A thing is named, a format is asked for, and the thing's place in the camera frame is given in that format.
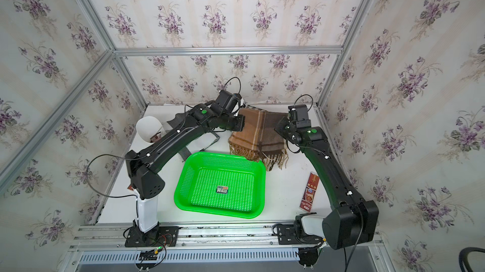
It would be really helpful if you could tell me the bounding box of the aluminium frame rail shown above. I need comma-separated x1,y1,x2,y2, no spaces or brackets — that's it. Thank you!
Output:
67,221,383,252

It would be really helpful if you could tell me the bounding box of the white tipped cup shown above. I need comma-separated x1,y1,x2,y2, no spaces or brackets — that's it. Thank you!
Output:
136,116,165,143

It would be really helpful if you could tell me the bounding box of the right red snack packet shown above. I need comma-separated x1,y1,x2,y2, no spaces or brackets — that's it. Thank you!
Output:
299,172,320,213

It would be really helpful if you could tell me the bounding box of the black chair part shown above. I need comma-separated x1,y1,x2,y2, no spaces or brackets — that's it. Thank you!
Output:
458,247,485,272

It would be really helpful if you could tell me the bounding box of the green plastic basket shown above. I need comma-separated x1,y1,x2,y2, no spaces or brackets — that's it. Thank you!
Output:
174,152,266,219

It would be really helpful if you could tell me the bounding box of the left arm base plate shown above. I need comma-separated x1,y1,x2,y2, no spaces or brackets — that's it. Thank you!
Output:
123,225,180,248

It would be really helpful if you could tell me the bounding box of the small circuit board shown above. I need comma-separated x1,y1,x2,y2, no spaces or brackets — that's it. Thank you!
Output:
138,250,159,261

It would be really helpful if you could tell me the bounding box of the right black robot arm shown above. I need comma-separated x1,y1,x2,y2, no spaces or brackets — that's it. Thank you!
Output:
275,117,379,250

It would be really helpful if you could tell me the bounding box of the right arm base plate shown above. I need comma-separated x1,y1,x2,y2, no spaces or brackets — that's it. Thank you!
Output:
272,223,323,245

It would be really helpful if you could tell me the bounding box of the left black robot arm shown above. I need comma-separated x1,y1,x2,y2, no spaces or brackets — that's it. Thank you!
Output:
125,104,245,234

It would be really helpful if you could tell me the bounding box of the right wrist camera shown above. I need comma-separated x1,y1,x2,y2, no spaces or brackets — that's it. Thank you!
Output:
288,105,311,130

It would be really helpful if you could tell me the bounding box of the basket label sticker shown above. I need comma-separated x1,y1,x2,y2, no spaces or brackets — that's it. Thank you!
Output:
216,186,229,194

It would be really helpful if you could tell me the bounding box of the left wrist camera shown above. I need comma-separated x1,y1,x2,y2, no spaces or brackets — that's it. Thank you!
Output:
211,90,242,115

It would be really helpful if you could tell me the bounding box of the brown plaid fringed scarf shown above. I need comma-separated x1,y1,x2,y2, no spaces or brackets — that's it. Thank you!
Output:
229,108,289,172

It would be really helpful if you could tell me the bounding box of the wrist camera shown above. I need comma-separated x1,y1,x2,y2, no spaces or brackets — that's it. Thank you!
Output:
288,105,311,130
211,90,242,115

